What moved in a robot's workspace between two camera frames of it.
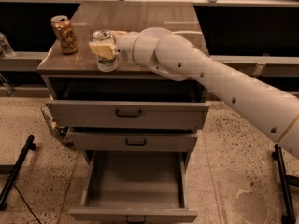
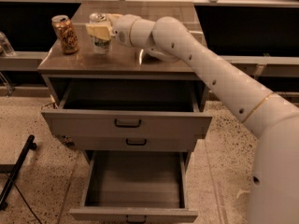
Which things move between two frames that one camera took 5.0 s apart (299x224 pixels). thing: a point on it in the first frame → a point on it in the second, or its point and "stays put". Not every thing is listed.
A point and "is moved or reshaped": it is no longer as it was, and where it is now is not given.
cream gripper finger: [118, 33] → [113, 17]
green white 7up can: [105, 63] → [100, 46]
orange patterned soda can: [64, 34] stays put
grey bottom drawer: [135, 187] stays put
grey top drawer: [127, 114] is moved or reshaped
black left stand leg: [12, 169] stays put
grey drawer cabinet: [132, 118] stays put
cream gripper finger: [103, 49] → [100, 30]
